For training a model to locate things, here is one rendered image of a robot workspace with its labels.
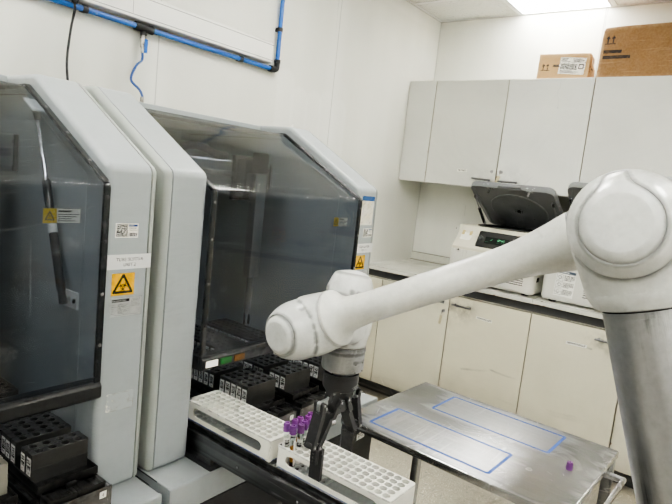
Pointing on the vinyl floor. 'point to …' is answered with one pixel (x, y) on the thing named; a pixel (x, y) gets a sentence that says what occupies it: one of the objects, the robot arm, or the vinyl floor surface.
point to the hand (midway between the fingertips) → (331, 460)
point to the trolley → (491, 447)
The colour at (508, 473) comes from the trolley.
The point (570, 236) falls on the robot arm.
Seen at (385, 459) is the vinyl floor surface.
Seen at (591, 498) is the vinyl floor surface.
